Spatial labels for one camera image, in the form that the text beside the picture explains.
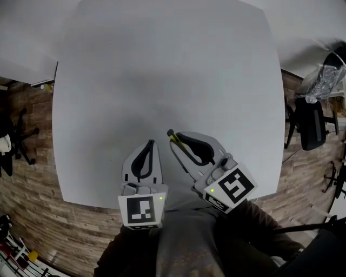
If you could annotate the small yellow sign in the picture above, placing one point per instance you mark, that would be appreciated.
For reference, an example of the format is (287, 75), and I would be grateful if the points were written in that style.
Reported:
(33, 256)

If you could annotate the yellow black pen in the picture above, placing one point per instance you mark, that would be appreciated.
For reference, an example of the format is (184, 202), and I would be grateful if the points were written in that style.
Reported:
(173, 137)

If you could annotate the clear plastic bag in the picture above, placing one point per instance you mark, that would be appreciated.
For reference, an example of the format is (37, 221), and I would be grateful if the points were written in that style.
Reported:
(324, 78)

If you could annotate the person's torso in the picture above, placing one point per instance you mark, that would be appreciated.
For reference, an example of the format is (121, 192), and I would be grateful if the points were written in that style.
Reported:
(189, 243)

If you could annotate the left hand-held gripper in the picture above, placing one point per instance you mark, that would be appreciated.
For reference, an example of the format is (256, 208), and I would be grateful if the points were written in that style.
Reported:
(140, 211)

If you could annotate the black office chair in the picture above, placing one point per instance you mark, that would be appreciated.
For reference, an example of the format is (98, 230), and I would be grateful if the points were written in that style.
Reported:
(311, 127)
(19, 135)

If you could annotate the red panel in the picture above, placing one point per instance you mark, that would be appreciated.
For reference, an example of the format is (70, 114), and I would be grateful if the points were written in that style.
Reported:
(6, 250)

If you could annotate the person's right forearm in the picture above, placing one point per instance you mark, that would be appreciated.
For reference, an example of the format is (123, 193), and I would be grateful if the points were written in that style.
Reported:
(256, 232)

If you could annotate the small yellow bottle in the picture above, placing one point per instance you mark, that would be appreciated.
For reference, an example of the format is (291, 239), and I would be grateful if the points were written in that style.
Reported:
(47, 87)

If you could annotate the white cloth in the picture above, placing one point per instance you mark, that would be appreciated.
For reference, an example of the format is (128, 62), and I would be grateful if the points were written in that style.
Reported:
(5, 144)

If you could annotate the person's left forearm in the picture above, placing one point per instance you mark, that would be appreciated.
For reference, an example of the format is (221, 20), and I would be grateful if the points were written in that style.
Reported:
(119, 254)

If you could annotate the white table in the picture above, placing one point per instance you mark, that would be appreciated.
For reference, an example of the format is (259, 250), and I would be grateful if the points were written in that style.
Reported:
(162, 67)
(27, 70)

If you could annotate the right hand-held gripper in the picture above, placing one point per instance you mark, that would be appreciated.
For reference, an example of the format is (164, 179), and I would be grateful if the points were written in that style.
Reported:
(235, 186)

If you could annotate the black chair base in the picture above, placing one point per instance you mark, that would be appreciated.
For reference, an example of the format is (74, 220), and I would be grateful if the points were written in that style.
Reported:
(338, 181)

